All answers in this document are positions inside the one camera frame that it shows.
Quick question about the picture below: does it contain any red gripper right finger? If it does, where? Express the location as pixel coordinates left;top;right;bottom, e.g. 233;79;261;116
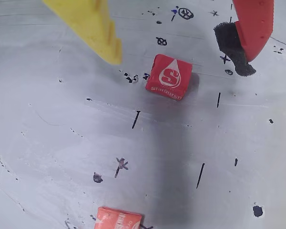
213;0;276;78

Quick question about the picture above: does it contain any orange candy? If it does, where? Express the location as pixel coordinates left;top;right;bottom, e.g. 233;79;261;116
94;206;143;229

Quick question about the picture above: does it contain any white plastic table cover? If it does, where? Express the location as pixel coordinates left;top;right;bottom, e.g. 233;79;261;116
0;0;286;229

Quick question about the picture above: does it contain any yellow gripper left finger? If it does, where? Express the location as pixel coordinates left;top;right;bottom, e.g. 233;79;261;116
41;0;123;66

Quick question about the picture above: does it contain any red candy drop logo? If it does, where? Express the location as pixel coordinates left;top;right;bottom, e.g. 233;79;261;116
145;53;193;102

